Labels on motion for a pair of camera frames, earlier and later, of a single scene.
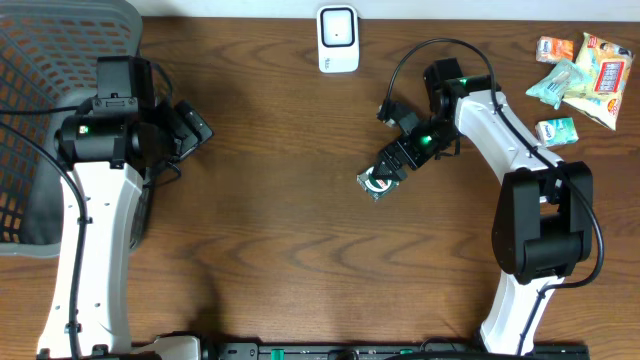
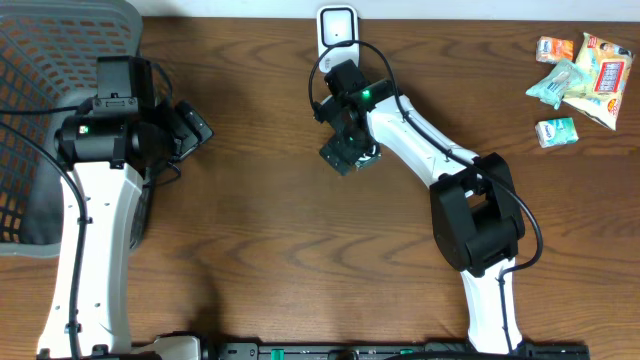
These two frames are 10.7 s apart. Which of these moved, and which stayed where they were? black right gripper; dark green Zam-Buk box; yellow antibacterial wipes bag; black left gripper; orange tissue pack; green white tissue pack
Moved: black right gripper; dark green Zam-Buk box
Stayed: green white tissue pack; black left gripper; orange tissue pack; yellow antibacterial wipes bag
